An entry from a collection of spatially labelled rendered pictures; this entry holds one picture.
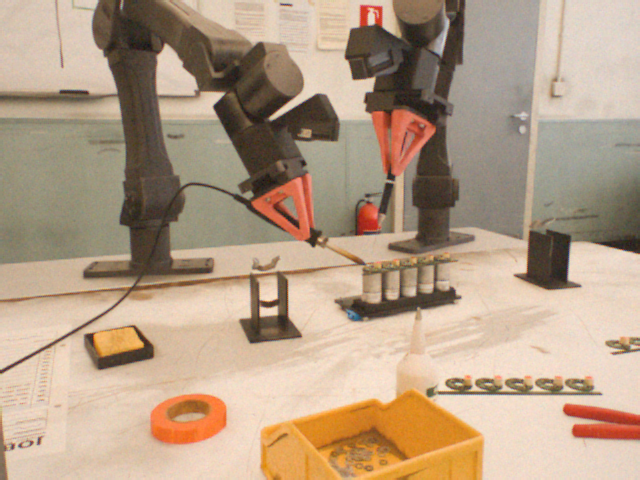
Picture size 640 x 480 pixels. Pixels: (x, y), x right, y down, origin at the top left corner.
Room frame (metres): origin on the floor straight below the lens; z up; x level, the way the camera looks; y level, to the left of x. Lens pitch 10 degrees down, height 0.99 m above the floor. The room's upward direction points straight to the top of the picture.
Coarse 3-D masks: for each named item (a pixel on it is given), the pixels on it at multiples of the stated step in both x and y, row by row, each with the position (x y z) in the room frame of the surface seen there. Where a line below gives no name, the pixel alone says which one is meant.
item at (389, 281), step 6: (396, 270) 0.71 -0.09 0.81; (384, 276) 0.71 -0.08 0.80; (390, 276) 0.70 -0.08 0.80; (396, 276) 0.71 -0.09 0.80; (384, 282) 0.71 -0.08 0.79; (390, 282) 0.70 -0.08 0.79; (396, 282) 0.71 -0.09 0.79; (384, 288) 0.71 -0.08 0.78; (390, 288) 0.70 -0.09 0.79; (396, 288) 0.71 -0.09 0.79; (384, 294) 0.71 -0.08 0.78; (390, 294) 0.70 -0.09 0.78; (396, 294) 0.71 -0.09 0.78
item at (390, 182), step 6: (402, 150) 0.74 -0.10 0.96; (390, 168) 0.74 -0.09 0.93; (390, 174) 0.73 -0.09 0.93; (390, 180) 0.73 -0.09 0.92; (390, 186) 0.73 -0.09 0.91; (384, 192) 0.73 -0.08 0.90; (390, 192) 0.73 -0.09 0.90; (384, 198) 0.73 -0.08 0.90; (384, 204) 0.73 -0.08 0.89; (378, 210) 0.73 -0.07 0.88; (384, 210) 0.72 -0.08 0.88
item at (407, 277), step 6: (402, 270) 0.72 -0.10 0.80; (408, 270) 0.72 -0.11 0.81; (414, 270) 0.72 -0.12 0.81; (402, 276) 0.72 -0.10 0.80; (408, 276) 0.72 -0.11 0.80; (414, 276) 0.72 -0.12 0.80; (402, 282) 0.72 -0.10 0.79; (408, 282) 0.72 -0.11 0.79; (414, 282) 0.72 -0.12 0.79; (402, 288) 0.72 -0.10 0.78; (408, 288) 0.72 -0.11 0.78; (414, 288) 0.72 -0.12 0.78; (402, 294) 0.72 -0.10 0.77; (408, 294) 0.72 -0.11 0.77; (414, 294) 0.72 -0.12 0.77
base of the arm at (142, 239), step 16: (144, 240) 0.90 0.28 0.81; (160, 240) 0.91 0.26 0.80; (144, 256) 0.90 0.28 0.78; (160, 256) 0.91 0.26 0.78; (96, 272) 0.89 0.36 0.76; (112, 272) 0.89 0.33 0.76; (128, 272) 0.90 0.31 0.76; (160, 272) 0.90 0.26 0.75; (176, 272) 0.90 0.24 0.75; (192, 272) 0.91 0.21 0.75; (208, 272) 0.91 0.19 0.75
